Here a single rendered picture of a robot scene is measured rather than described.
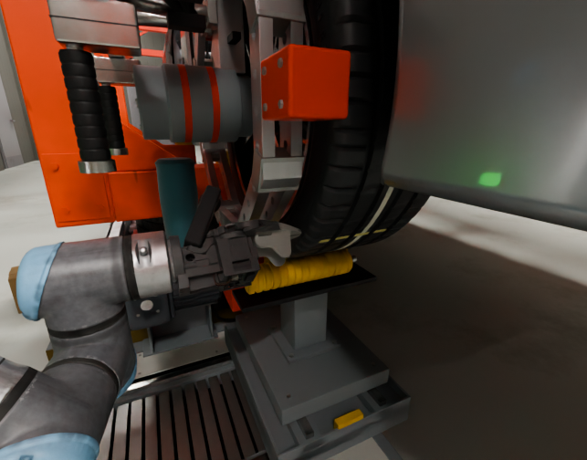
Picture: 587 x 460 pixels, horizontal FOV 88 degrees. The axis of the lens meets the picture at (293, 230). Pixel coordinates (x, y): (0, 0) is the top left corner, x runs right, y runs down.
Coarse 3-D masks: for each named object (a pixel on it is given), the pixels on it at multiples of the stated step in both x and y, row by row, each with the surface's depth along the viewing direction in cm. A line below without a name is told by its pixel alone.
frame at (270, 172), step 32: (256, 0) 36; (288, 0) 37; (256, 32) 37; (288, 32) 39; (256, 64) 39; (256, 96) 40; (256, 128) 42; (288, 128) 42; (224, 160) 85; (256, 160) 43; (288, 160) 43; (256, 192) 46; (288, 192) 47; (224, 224) 72
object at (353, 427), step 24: (240, 336) 102; (240, 360) 92; (384, 384) 83; (264, 408) 76; (336, 408) 76; (360, 408) 76; (384, 408) 73; (408, 408) 78; (264, 432) 70; (288, 432) 70; (312, 432) 66; (336, 432) 68; (360, 432) 72; (288, 456) 64; (312, 456) 67
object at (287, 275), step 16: (304, 256) 67; (320, 256) 67; (336, 256) 68; (352, 256) 72; (272, 272) 62; (288, 272) 63; (304, 272) 64; (320, 272) 67; (336, 272) 68; (256, 288) 61; (272, 288) 64
